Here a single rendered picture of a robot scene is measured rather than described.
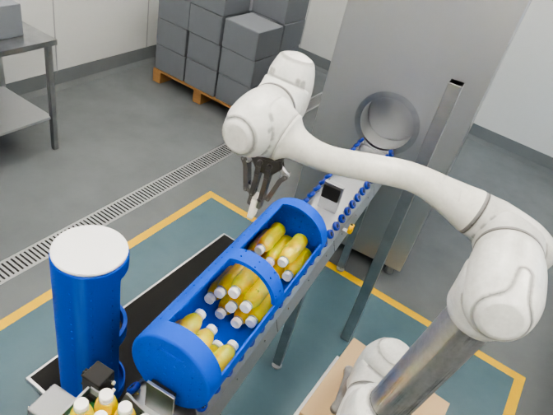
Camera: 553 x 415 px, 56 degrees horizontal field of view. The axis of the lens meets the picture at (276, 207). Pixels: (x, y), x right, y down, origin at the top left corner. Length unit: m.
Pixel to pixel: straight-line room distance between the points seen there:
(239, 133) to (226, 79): 4.10
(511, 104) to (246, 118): 5.33
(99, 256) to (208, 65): 3.39
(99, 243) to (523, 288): 1.54
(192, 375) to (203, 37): 3.96
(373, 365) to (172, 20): 4.36
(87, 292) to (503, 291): 1.47
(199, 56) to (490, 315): 4.52
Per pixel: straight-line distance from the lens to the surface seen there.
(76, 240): 2.09
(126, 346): 2.85
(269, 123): 0.96
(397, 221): 2.67
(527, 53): 6.01
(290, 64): 1.08
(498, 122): 6.23
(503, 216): 1.12
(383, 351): 1.49
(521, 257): 1.01
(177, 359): 1.55
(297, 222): 2.15
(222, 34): 4.99
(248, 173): 1.27
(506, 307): 0.96
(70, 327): 2.19
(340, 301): 3.50
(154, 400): 1.70
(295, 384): 3.01
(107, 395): 1.60
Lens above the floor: 2.44
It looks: 37 degrees down
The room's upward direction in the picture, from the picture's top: 14 degrees clockwise
